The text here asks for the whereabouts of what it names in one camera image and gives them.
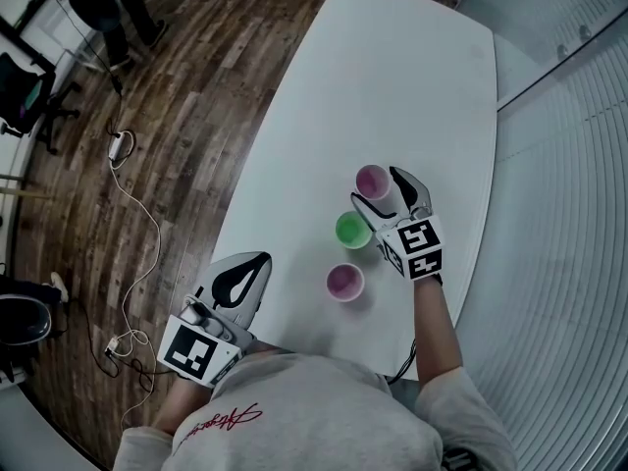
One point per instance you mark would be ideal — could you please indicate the person's left forearm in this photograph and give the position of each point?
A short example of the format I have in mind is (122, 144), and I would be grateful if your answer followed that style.
(181, 405)

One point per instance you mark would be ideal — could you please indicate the white power strip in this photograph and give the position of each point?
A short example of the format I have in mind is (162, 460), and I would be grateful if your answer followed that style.
(118, 147)

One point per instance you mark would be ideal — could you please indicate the black mesh office chair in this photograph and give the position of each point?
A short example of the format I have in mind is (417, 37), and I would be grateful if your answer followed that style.
(24, 96)

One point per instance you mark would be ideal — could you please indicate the red plastic cup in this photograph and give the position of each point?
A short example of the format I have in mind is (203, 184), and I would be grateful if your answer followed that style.
(344, 282)
(372, 180)

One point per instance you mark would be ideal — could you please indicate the dark framed window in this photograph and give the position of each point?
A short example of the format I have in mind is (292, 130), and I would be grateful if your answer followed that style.
(29, 32)

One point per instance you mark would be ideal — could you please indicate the metal glass clamp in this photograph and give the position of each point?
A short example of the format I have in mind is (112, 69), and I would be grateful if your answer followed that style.
(561, 51)
(584, 31)

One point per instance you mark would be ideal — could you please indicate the person's grey sweatshirt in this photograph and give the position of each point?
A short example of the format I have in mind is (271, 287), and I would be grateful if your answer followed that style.
(319, 410)

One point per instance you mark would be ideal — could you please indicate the green plastic cup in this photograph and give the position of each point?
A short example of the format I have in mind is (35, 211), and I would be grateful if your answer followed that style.
(352, 229)

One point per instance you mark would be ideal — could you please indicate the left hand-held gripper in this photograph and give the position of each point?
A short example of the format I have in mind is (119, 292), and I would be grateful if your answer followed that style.
(191, 351)

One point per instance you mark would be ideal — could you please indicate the person's right forearm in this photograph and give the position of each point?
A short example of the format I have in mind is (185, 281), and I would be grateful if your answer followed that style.
(436, 327)

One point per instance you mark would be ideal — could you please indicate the white venetian blinds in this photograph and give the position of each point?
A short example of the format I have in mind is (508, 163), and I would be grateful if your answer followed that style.
(564, 238)

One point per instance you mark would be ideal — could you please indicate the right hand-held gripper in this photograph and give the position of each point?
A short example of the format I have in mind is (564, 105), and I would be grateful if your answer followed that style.
(417, 248)

